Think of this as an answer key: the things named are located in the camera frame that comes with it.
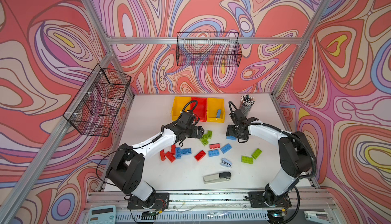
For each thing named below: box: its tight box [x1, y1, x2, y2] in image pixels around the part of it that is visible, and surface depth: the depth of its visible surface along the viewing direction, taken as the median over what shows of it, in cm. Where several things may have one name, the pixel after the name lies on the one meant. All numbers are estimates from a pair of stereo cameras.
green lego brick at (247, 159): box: [240, 155, 255, 165], surface depth 87 cm
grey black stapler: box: [203, 171, 232, 184], surface depth 80 cm
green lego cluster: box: [199, 130, 213, 147], surface depth 95 cm
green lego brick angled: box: [250, 147, 263, 160], surface depth 90 cm
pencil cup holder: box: [239, 94, 256, 117], surface depth 95 cm
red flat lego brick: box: [209, 143, 221, 150], surface depth 92 cm
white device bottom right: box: [303, 210, 331, 224], surface depth 69 cm
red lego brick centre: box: [194, 149, 207, 162], surface depth 89 cm
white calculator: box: [88, 205, 117, 224], surface depth 69 cm
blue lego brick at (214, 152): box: [208, 149, 220, 158], surface depth 90 cm
